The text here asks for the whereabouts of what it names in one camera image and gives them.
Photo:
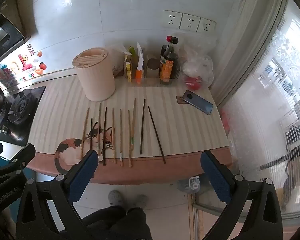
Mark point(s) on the crumpled clear plastic bag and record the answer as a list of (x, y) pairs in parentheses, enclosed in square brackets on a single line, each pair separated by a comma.
[(117, 57)]

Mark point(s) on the blue smartphone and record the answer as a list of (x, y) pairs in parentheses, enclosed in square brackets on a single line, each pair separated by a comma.
[(198, 103)]

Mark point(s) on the small brown card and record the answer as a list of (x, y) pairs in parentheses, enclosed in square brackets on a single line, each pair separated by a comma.
[(178, 99)]

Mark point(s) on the dark sauce bottle red cap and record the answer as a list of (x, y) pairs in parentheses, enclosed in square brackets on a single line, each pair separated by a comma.
[(168, 40)]

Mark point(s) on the light chopstick with green mark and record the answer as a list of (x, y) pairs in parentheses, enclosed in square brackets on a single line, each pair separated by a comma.
[(133, 122)]

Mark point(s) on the clear seasoning tray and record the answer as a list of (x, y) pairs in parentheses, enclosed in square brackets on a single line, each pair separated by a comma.
[(150, 82)]

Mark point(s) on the frosted glass window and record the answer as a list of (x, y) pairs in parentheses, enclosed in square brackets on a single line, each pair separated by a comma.
[(265, 92)]

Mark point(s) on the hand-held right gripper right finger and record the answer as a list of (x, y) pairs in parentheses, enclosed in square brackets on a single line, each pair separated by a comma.
[(215, 177)]

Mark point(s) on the red item in bag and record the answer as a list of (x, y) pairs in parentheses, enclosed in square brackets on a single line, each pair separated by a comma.
[(193, 83)]

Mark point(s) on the white plastic fitting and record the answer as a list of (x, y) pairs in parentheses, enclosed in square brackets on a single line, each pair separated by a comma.
[(193, 182)]

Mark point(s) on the person's grey slipper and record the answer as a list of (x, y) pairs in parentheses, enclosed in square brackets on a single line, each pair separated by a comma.
[(116, 197), (140, 200)]

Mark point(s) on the person's right grey slipper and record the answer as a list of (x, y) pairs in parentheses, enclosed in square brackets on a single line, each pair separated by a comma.
[(140, 200)]

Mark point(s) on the beige round chopstick holder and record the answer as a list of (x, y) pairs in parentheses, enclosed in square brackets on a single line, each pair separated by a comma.
[(95, 80)]

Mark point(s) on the person's dark trousers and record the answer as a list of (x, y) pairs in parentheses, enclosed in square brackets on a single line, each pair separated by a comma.
[(120, 222)]

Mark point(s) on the green seasoning packet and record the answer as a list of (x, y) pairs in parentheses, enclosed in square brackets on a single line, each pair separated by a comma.
[(132, 52)]

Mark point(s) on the range hood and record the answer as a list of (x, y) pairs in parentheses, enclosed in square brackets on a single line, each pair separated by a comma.
[(5, 32)]

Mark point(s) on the yellow seasoning packet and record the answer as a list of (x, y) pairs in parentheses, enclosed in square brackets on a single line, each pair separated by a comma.
[(128, 70)]

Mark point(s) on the dark brown chopstick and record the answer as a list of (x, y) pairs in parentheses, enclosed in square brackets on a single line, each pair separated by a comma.
[(142, 127), (156, 133), (91, 135), (105, 135)]

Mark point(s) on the striped cat print table mat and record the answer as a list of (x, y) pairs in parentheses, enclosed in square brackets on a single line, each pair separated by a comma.
[(180, 135)]

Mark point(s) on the black gas stove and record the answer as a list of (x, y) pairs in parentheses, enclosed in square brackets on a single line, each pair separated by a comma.
[(22, 110)]

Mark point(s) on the colourful wall stickers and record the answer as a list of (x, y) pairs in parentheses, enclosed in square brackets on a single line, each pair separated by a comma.
[(22, 62)]

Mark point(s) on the dark sauce bottle orange label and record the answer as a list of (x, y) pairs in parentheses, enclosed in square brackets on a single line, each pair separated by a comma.
[(168, 70)]

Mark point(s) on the metal lid jar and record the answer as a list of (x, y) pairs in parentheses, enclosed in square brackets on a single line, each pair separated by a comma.
[(152, 67)]

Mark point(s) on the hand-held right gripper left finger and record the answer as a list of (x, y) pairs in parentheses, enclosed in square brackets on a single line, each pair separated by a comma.
[(83, 172)]

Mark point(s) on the person's left grey slipper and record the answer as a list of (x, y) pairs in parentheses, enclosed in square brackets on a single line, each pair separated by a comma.
[(116, 197)]

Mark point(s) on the plastic bag with white contents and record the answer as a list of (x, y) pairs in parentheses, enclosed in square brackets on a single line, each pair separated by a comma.
[(198, 65)]

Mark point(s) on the white wall socket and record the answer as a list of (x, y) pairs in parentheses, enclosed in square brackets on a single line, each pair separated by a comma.
[(190, 22), (206, 25), (172, 18)]

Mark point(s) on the light wooden chopstick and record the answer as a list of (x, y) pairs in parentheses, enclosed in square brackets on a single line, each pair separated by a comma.
[(99, 120)]

